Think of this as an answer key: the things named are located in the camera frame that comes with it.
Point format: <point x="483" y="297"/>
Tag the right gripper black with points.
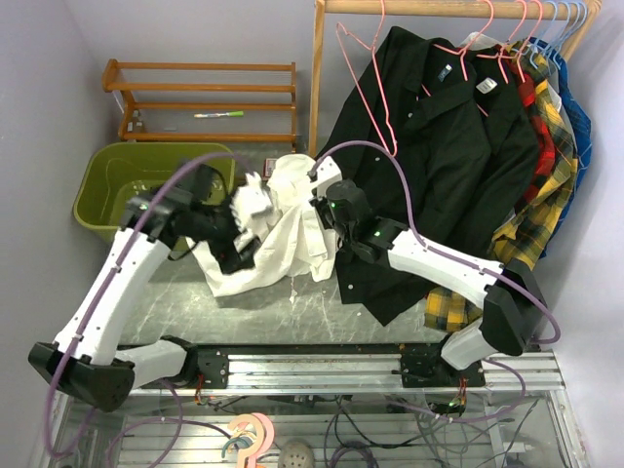
<point x="319" y="203"/>

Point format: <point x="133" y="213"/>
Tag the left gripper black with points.
<point x="226" y="253"/>

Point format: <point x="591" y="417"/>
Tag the white shirt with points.
<point x="293" y="239"/>

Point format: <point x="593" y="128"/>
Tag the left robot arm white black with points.
<point x="83" y="361"/>

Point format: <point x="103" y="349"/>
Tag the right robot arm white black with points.
<point x="508" y="295"/>

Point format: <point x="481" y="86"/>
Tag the black shirt front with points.
<point x="417" y="143"/>

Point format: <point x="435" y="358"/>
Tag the black shirt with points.
<point x="514" y="153"/>
<point x="417" y="143"/>

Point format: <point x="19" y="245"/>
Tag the yellow plaid shirt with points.
<point x="526" y="235"/>

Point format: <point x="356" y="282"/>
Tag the black shirt behind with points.
<point x="514" y="153"/>

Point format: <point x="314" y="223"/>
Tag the pink hanger of black shirt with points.
<point x="462" y="52"/>

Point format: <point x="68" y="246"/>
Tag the red plaid shirt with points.
<point x="547" y="154"/>

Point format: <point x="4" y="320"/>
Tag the blue hanger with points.
<point x="573" y="24"/>
<point x="566" y="9"/>
<point x="546" y="34"/>

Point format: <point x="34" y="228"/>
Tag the blue shirt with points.
<point x="577" y="117"/>

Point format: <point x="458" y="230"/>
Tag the green white marker pen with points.
<point x="214" y="115"/>

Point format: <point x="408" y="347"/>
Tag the green plastic laundry basket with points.
<point x="120" y="171"/>

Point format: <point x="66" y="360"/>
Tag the wooden shoe rack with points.
<point x="158" y="100"/>

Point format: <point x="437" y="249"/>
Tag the peach plastic hangers pile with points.
<point x="253" y="434"/>

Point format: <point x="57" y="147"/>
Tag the grey perforated shoe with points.
<point x="296" y="454"/>

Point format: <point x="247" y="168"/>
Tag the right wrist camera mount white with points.
<point x="325" y="175"/>

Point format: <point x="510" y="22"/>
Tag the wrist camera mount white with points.
<point x="325" y="175"/>
<point x="252" y="207"/>

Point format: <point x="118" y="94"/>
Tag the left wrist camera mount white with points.
<point x="252" y="207"/>

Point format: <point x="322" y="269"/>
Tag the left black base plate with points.
<point x="212" y="368"/>

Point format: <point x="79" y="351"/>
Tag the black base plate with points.
<point x="422" y="366"/>
<point x="212" y="368"/>

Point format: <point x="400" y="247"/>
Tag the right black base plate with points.
<point x="422" y="366"/>

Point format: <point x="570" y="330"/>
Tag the aluminium rail base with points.
<point x="360" y="369"/>

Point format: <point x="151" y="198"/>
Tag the wooden clothes rack frame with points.
<point x="507" y="10"/>

